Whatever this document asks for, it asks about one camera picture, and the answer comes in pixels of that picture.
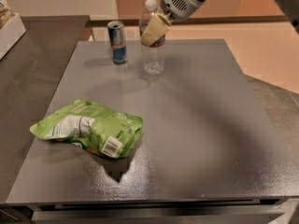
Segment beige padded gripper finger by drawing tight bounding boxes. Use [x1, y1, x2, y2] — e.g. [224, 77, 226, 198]
[141, 13, 171, 47]

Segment clear plastic water bottle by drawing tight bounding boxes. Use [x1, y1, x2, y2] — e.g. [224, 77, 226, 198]
[138, 0, 165, 75]

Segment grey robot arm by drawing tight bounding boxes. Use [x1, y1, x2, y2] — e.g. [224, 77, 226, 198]
[141, 0, 299, 47]

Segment blue silver redbull can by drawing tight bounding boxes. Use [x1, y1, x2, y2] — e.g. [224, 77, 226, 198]
[107, 21, 127, 64]

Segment green snack bag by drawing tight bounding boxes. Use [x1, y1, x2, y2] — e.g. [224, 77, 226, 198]
[30, 100, 143, 159]

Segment dark grey side counter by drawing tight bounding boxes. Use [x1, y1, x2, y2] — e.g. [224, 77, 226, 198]
[0, 15, 89, 205]

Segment white box on counter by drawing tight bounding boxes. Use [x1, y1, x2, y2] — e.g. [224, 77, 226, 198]
[0, 13, 26, 60]

